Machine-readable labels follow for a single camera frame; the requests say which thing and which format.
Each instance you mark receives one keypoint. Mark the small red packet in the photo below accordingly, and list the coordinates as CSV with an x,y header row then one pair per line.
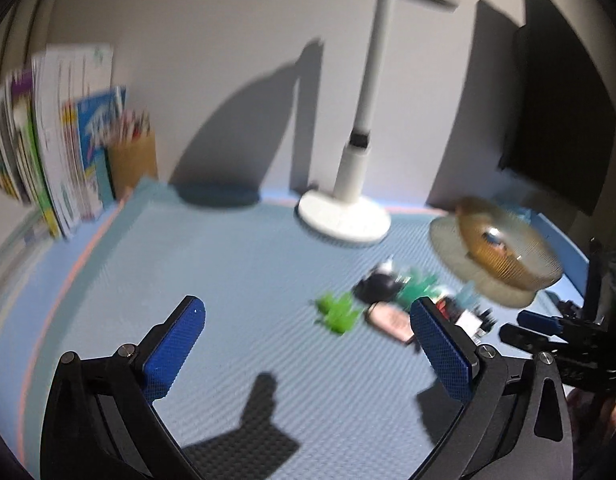
x,y
442,306

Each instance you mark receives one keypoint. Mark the black monitor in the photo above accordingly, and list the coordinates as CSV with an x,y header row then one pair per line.
x,y
553,110

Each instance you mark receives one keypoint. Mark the brown pencil holder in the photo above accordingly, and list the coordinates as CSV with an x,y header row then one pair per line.
x,y
133,167

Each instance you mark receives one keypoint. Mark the green frog toy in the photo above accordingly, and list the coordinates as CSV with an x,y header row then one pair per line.
x,y
338,314

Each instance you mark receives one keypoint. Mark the black round toy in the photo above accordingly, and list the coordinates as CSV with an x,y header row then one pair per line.
x,y
378,285

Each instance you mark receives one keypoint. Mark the person's right hand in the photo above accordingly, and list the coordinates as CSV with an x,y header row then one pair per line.
x,y
613,417

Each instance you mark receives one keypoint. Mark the white desk lamp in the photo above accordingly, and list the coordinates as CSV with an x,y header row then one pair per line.
x,y
360,170

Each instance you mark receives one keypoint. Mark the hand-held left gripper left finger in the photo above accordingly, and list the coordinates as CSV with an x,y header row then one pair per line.
x,y
175,347

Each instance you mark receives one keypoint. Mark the pink box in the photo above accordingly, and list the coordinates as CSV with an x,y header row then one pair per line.
x,y
388,322

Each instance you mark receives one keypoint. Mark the row of books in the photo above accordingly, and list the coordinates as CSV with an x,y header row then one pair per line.
x,y
53,160

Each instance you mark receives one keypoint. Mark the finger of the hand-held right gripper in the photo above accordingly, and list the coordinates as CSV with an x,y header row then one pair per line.
x,y
525,338
538,321

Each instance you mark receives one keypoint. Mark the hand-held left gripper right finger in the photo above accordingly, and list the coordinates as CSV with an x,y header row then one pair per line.
x,y
443,352

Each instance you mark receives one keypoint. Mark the translucent beige ribbed bowl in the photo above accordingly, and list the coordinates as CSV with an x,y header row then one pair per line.
x,y
513,260

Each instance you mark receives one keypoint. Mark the teal green spiky toy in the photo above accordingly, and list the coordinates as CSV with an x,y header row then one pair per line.
x,y
418,287

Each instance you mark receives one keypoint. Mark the blue desk mat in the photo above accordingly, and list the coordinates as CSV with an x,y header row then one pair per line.
x,y
213,260

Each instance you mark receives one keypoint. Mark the bunch of coloured pencils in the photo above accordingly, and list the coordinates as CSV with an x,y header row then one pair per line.
x,y
130,127

